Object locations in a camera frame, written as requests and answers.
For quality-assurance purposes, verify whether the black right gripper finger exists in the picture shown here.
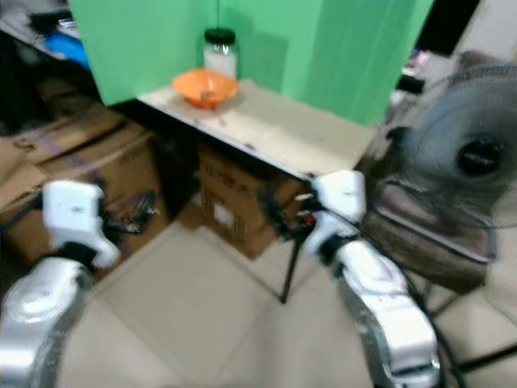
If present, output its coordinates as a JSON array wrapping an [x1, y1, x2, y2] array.
[[258, 188, 292, 242]]

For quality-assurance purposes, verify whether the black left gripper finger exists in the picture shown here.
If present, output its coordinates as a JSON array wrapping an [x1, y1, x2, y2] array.
[[129, 190, 159, 236]]

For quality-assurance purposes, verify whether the white labelled cardboard box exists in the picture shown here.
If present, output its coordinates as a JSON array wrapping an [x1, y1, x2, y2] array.
[[197, 145, 309, 260]]

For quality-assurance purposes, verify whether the metal framed table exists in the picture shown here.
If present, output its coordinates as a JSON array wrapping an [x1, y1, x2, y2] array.
[[135, 77, 382, 306]]

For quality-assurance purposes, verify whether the beige burlap table cloth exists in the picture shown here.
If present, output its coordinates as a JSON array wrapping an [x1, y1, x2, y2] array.
[[138, 77, 381, 180]]

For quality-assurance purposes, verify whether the large printed cardboard box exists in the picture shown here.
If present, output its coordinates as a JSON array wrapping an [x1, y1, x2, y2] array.
[[0, 105, 171, 269]]

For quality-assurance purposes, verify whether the orange bowl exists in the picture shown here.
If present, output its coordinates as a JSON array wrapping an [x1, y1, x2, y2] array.
[[171, 68, 242, 111]]

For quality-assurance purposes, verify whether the green backdrop board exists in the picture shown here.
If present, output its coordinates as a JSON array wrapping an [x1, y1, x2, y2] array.
[[68, 0, 221, 107], [216, 0, 438, 127]]

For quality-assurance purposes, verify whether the black lidded glass jar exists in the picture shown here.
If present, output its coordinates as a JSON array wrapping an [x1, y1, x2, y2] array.
[[203, 27, 240, 81]]

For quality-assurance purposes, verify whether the black floor fan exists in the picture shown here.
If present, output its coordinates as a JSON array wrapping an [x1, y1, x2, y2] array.
[[359, 52, 517, 297]]

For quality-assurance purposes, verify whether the blue plastic item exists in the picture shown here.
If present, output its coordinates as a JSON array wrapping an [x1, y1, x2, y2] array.
[[48, 32, 90, 70]]

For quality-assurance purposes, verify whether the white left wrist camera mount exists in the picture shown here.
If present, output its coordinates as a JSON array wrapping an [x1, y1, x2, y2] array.
[[42, 179, 119, 268]]

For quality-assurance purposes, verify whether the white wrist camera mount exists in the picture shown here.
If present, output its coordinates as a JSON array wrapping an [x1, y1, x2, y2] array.
[[42, 179, 119, 268], [307, 170, 367, 256]]

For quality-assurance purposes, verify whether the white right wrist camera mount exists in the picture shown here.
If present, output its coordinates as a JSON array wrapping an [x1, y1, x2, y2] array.
[[307, 170, 367, 256]]

